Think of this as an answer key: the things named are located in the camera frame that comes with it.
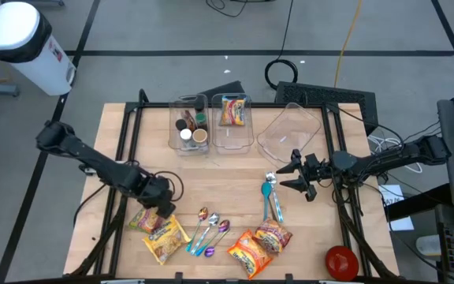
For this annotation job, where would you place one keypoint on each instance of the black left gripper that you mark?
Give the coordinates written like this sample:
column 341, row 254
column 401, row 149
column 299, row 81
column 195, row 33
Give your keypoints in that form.
column 158, row 193

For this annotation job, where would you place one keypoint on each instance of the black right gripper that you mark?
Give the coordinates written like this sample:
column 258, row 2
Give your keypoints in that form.
column 315, row 173

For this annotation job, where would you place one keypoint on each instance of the green orange ramen pack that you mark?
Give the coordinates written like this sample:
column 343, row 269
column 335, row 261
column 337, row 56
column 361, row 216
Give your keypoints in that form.
column 142, row 223

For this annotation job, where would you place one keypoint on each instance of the white lid seasoning jar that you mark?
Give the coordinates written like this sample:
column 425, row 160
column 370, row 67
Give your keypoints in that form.
column 186, row 135

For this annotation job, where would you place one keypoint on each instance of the red brown ramen pack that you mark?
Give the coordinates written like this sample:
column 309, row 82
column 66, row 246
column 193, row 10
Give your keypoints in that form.
column 274, row 236

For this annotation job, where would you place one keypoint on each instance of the tan lid seasoning jar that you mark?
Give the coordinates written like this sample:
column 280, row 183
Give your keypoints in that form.
column 199, row 136

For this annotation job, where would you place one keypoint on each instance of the black lid purple label jar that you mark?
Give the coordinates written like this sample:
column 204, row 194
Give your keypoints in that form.
column 181, row 125

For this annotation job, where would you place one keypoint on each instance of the rainbow spoon purple bowl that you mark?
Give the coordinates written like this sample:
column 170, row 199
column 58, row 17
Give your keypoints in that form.
column 209, row 251

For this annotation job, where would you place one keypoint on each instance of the brown orange snack pouch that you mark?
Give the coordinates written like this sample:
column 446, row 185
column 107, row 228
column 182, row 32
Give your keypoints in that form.
column 190, row 118

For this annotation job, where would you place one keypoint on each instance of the green lid spice jar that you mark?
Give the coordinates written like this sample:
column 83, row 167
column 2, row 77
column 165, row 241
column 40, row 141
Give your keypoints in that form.
column 201, row 118

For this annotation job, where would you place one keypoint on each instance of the yellow red ramen pack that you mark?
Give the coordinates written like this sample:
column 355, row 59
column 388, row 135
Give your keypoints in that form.
column 233, row 112

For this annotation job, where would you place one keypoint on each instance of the orange chicken ramen pack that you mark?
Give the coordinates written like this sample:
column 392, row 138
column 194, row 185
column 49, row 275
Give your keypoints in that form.
column 248, row 256

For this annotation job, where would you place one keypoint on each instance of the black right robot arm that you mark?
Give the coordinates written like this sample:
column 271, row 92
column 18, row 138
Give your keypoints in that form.
column 388, row 159

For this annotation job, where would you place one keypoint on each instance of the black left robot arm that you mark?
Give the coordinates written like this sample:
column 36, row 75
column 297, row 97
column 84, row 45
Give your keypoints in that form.
column 93, row 161

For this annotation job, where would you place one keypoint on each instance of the clear plastic bin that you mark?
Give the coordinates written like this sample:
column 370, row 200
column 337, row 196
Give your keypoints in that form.
column 176, row 148
column 231, row 138
column 290, row 134

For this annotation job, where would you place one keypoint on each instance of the black perforated panel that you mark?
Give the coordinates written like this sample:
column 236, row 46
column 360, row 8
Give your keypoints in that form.
column 329, row 96

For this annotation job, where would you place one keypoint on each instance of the red bowl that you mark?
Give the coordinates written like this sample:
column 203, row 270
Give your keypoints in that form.
column 341, row 262

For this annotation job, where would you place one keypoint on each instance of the white paper sheet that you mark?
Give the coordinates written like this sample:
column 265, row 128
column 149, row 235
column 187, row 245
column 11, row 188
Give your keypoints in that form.
column 402, row 223

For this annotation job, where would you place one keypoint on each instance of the white computer mouse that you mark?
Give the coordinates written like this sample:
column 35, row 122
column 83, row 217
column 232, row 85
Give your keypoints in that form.
column 428, row 245

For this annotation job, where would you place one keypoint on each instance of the white trash bin black rim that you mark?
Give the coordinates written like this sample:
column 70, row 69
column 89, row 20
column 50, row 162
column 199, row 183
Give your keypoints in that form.
column 18, row 27

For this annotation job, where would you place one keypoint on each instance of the black table rig frame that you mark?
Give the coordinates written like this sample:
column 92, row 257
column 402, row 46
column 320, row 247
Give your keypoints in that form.
column 152, row 105

